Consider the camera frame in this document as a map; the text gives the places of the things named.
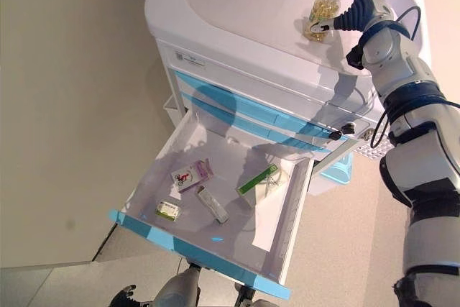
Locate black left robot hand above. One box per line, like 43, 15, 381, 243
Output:
109, 284, 137, 307

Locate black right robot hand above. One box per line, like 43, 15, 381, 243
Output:
310, 0, 392, 35

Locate clear bottle yellow capsules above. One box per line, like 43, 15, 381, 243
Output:
301, 0, 345, 41

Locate blue white cart drawer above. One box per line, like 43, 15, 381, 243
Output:
181, 93, 334, 152
106, 109, 316, 301
172, 69, 350, 142

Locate white green medicine box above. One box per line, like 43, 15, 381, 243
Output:
235, 164, 291, 208

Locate long white medicine box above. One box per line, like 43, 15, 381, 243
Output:
195, 185, 230, 224

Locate silver left robot leg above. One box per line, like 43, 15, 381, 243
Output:
156, 263, 201, 307

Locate silver robot leg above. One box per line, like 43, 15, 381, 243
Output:
233, 283, 267, 307
156, 263, 201, 307

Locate small green white box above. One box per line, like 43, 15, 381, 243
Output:
154, 199, 182, 221

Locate white medical cart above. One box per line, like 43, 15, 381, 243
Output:
143, 0, 432, 286

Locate silver right robot leg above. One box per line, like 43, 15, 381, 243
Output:
233, 283, 267, 307

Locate black cart keys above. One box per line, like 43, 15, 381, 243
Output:
328, 123, 357, 142

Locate pink box red figure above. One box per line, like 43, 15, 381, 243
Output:
170, 158, 213, 193

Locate white paper sheet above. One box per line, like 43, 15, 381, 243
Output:
251, 197, 285, 252

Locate waste bin with blue lid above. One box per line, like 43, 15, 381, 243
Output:
308, 152, 355, 198

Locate cart label sticker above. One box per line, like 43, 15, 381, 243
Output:
173, 50, 206, 68

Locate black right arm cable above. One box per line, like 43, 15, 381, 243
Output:
371, 6, 422, 150

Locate white wire basket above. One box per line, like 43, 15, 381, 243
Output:
355, 134, 392, 159

